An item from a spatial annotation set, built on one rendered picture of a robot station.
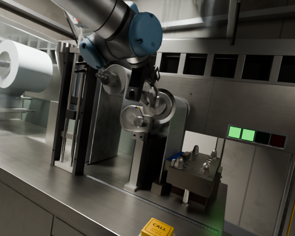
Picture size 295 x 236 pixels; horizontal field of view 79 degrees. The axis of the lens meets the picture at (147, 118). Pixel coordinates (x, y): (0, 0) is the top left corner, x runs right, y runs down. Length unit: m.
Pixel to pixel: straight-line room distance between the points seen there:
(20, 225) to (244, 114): 1.09
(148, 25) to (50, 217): 0.69
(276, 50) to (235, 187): 1.61
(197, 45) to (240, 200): 1.76
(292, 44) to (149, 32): 0.84
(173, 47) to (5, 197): 1.11
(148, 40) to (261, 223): 2.25
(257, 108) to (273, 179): 1.34
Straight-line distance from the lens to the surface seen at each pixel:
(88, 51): 0.46
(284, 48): 1.08
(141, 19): 0.35
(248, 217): 2.41
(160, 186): 0.76
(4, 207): 1.04
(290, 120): 1.03
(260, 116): 1.01
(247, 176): 2.27
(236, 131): 1.00
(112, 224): 0.59
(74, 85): 0.89
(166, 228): 0.58
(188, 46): 1.12
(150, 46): 0.35
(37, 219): 0.86
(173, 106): 0.72
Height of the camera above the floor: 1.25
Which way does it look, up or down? 4 degrees down
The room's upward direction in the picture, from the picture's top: 10 degrees clockwise
